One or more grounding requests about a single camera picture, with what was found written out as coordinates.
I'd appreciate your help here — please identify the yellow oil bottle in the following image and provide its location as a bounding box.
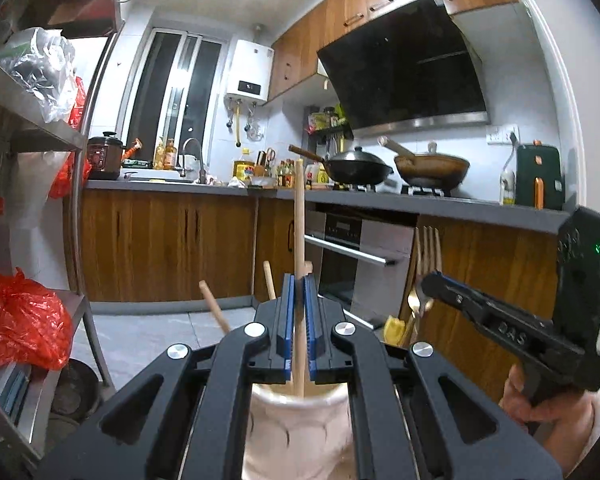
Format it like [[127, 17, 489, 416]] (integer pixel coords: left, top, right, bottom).
[[233, 148, 254, 181]]

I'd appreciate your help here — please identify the white water heater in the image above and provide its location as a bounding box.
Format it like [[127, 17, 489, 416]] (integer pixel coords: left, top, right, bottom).
[[225, 39, 274, 105]]

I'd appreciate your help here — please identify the white fleece right sleeve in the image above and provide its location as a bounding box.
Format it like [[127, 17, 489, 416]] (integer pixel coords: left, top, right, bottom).
[[543, 390, 600, 479]]

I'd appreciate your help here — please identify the brown frying pan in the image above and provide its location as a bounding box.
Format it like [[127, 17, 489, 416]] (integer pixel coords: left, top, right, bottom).
[[378, 136, 470, 196]]

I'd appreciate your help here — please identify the right hand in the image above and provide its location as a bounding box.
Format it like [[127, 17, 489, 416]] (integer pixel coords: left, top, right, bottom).
[[498, 365, 594, 431]]

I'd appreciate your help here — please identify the white ceramic utensil holder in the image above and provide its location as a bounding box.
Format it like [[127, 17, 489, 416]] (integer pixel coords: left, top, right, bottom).
[[242, 384, 356, 479]]

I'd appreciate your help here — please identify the metal shelf rack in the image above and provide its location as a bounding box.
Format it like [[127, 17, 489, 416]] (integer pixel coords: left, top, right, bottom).
[[0, 0, 127, 466]]

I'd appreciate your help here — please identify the clear plastic bag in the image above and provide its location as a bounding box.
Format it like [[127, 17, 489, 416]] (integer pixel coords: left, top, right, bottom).
[[0, 27, 78, 122]]

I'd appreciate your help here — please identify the red plastic bag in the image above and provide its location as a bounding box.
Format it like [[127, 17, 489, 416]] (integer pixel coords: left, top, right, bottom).
[[48, 76, 86, 200], [0, 270, 73, 370]]

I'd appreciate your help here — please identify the dark green appliance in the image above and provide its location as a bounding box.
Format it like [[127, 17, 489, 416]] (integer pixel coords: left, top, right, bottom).
[[515, 141, 565, 210]]

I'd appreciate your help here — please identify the green yellow handled fork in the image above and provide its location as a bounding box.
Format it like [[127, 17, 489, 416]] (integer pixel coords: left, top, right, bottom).
[[382, 316, 406, 347]]

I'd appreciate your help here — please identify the kitchen faucet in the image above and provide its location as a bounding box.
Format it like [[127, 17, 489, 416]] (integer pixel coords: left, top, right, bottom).
[[180, 136, 208, 185]]

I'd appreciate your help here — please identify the black wok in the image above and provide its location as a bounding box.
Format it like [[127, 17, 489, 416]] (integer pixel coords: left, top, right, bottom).
[[288, 144, 393, 186]]

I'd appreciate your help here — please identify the built-in oven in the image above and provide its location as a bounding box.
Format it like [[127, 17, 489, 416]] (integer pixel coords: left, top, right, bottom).
[[304, 209, 416, 330]]

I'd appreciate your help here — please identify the upper red plastic bag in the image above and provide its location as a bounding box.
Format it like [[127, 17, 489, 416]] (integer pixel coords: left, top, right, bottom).
[[48, 76, 86, 200]]

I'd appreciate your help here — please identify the black range hood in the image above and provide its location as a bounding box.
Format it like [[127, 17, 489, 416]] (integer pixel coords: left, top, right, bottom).
[[317, 0, 489, 136]]

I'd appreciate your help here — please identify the wooden chopstick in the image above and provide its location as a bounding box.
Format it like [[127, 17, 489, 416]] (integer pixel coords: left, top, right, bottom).
[[291, 158, 308, 398], [263, 260, 276, 300], [199, 281, 232, 334]]

